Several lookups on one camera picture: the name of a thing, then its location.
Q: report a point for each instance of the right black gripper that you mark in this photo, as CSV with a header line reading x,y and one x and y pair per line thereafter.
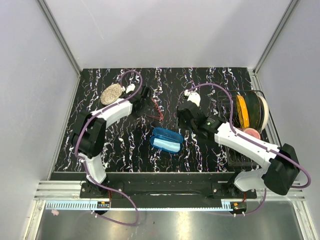
x,y
179,120

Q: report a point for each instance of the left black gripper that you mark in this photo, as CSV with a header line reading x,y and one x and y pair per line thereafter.
x,y
148,104

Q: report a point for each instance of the red frame sunglasses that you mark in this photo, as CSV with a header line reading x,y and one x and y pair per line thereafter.
x,y
160,116

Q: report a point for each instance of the light blue cleaning cloth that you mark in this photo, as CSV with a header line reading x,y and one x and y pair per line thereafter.
x,y
166,145

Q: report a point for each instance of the blue glasses case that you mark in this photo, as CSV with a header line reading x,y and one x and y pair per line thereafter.
x,y
168,135

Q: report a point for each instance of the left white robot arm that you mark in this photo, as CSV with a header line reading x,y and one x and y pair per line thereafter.
x,y
89,132

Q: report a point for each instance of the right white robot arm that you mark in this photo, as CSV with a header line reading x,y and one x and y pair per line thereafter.
x,y
278,164

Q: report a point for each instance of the speckled oval stone coaster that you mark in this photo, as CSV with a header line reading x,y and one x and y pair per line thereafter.
x,y
111,94

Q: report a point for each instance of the yellow plate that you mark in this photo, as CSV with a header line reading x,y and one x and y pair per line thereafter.
x,y
242,112

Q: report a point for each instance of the pink patterned mug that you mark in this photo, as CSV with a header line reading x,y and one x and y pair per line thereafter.
x,y
252,132

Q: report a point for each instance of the dark green plate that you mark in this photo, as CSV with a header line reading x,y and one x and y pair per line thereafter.
x,y
254,109

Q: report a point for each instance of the cream white plate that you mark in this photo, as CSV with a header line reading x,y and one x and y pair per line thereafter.
x,y
264,113

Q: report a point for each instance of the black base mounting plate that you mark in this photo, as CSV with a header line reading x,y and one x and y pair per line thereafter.
x,y
176,189

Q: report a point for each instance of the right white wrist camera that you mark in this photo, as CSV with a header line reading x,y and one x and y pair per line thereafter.
x,y
193,99

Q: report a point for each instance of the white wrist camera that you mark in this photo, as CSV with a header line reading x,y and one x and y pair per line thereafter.
x,y
193,99
130,88

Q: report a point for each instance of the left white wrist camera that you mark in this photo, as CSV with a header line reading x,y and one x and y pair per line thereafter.
x,y
130,88

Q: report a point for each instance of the black wire dish rack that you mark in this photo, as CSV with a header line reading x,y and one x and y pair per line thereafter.
x,y
229,135

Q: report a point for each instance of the white cable duct strip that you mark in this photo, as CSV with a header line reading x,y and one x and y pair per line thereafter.
x,y
153,203

